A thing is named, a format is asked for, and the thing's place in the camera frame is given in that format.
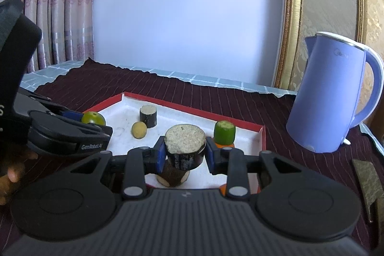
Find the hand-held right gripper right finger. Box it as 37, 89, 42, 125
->
205, 138, 311, 199

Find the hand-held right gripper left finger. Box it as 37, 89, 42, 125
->
67, 136, 167, 200

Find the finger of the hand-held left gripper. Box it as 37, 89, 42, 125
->
17, 87, 88, 126

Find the orange mandarin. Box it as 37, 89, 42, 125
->
212, 139, 235, 149

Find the yellow-green lime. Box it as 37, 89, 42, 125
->
81, 111, 106, 126

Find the dark sugarcane piece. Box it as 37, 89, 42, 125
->
156, 164, 190, 187

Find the green cucumber piece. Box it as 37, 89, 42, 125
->
214, 121, 236, 144

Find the cut cucumber piece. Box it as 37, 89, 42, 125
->
165, 123, 207, 170
139, 105, 158, 128

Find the yellow round lemon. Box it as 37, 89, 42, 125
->
131, 121, 148, 139

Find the red cardboard tray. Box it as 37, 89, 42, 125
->
82, 92, 266, 195

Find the person's left hand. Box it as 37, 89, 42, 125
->
0, 150, 39, 205

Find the dark striped cloth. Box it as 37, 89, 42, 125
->
0, 58, 384, 256

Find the pink patterned curtain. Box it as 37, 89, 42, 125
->
0, 0, 101, 74

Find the blue electric kettle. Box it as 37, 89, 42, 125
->
286, 31, 384, 154

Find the olive patterned card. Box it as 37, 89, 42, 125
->
351, 158, 384, 225

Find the gold framed damask panel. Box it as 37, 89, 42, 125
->
271, 0, 384, 92

